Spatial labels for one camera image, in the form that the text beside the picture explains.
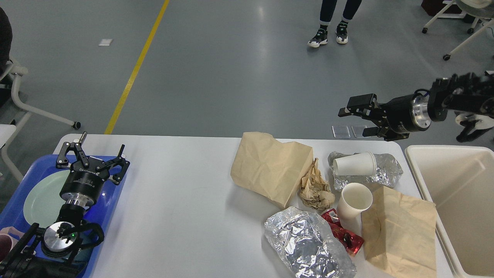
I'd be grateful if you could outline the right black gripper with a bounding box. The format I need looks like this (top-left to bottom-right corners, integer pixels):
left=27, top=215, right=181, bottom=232
left=338, top=93, right=431, bottom=141

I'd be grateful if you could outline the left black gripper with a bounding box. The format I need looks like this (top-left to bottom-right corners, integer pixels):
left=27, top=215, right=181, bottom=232
left=55, top=132, right=130, bottom=207

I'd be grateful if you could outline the light green plate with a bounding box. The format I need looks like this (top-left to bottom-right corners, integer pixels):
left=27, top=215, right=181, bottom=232
left=23, top=170, right=69, bottom=228

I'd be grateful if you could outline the pink home mug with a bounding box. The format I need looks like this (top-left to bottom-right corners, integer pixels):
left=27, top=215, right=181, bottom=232
left=0, top=226, right=24, bottom=261

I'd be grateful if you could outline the large brown paper bag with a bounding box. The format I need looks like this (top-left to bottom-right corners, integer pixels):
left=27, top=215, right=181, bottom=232
left=230, top=132, right=314, bottom=209

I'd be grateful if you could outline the aluminium foil sheet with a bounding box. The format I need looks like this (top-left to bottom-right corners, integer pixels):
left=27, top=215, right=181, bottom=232
left=264, top=207, right=357, bottom=278

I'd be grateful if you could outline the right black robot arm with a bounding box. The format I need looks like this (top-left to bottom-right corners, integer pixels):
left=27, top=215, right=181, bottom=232
left=338, top=73, right=494, bottom=142

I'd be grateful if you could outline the lying white paper cup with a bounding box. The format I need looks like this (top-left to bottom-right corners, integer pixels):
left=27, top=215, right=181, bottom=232
left=333, top=152, right=377, bottom=176

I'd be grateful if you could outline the small crumpled foil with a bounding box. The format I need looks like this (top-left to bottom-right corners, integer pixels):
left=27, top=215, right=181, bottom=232
left=328, top=151, right=403, bottom=192

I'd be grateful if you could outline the dark teal home mug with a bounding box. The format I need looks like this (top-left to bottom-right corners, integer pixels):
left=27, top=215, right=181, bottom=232
left=73, top=221, right=105, bottom=264

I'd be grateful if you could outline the upright white paper cup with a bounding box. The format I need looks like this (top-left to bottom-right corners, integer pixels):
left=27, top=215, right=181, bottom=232
left=336, top=183, right=373, bottom=219

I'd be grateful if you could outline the crumpled brown paper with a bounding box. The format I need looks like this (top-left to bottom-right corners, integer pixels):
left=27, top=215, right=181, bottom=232
left=298, top=158, right=335, bottom=211

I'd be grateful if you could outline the white side table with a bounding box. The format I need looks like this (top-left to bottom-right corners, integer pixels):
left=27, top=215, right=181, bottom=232
left=0, top=124, right=25, bottom=182

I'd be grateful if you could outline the beige plastic bin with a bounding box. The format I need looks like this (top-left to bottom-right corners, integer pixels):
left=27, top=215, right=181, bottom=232
left=405, top=145, right=494, bottom=278

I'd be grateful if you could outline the person in dark trousers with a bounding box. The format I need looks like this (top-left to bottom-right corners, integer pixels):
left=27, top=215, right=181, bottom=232
left=307, top=0, right=363, bottom=48

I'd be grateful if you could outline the red snack wrapper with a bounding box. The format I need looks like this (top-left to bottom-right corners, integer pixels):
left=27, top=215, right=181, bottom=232
left=321, top=208, right=365, bottom=257

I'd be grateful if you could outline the white chair base right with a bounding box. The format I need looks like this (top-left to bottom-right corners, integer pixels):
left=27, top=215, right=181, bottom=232
left=421, top=0, right=494, bottom=76

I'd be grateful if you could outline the white chair frame left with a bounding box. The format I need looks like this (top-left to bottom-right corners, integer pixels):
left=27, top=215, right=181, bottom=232
left=0, top=4, right=81, bottom=130

